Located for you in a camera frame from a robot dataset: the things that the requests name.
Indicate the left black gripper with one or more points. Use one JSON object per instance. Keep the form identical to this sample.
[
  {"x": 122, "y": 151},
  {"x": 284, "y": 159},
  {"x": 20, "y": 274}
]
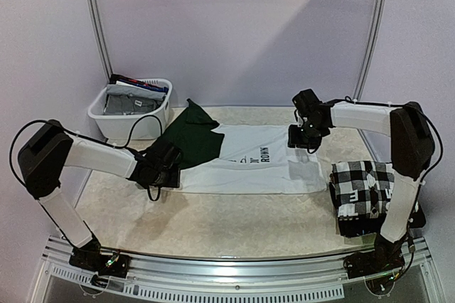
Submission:
[{"x": 175, "y": 180}]

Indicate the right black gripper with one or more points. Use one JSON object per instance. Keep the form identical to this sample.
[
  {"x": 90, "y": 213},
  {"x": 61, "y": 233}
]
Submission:
[{"x": 296, "y": 136}]

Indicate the white cloth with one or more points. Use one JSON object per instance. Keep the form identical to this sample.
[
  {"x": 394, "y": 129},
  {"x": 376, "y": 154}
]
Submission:
[{"x": 218, "y": 158}]

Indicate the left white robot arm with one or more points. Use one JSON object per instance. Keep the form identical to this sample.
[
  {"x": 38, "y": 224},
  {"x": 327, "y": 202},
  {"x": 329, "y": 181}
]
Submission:
[{"x": 52, "y": 148}]

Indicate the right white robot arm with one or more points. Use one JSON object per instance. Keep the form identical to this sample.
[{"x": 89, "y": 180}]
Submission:
[{"x": 410, "y": 134}]

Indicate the white laundry basket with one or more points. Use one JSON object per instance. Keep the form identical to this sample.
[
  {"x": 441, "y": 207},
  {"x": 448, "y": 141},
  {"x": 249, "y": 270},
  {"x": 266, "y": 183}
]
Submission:
[{"x": 145, "y": 126}]

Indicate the grey cloth in basket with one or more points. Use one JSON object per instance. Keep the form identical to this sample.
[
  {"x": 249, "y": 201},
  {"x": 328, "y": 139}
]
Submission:
[{"x": 131, "y": 100}]

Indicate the folded black garment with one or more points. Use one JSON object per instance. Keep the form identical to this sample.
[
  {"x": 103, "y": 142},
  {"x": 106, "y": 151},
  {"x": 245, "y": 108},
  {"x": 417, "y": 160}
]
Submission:
[{"x": 359, "y": 226}]

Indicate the dark striped cloth in basket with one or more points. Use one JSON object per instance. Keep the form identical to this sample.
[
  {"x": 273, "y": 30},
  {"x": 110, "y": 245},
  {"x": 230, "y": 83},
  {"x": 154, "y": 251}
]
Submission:
[{"x": 116, "y": 79}]

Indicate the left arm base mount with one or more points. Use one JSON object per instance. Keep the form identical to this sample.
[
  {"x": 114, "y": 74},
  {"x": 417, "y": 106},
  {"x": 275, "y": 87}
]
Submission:
[{"x": 90, "y": 257}]

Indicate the aluminium front rail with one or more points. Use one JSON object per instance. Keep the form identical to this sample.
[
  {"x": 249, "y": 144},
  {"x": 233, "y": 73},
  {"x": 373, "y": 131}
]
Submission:
[{"x": 153, "y": 278}]

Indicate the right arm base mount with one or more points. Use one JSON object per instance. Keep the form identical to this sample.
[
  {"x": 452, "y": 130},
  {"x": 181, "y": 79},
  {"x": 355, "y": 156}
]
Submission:
[{"x": 386, "y": 256}]

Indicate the left aluminium corner post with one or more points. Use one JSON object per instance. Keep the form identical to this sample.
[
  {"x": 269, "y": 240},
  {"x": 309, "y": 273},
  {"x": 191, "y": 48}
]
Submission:
[{"x": 96, "y": 20}]

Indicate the aluminium corner post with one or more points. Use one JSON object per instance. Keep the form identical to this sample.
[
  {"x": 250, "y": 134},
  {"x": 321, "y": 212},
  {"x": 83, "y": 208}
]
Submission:
[
  {"x": 96, "y": 20},
  {"x": 370, "y": 48}
]

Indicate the right aluminium corner post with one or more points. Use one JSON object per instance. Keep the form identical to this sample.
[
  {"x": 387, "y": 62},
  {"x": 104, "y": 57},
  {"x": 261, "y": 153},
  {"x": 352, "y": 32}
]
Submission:
[{"x": 370, "y": 48}]

